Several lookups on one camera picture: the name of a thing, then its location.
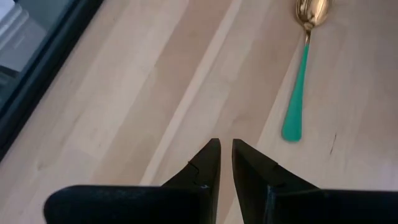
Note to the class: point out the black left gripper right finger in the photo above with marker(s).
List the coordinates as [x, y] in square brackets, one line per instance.
[311, 207]

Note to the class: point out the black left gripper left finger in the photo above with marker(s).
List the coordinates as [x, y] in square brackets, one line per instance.
[130, 205]

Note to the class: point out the black aluminium table frame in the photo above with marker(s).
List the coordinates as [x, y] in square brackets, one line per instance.
[40, 71]

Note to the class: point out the white plastic bin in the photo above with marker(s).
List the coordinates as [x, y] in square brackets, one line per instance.
[12, 31]

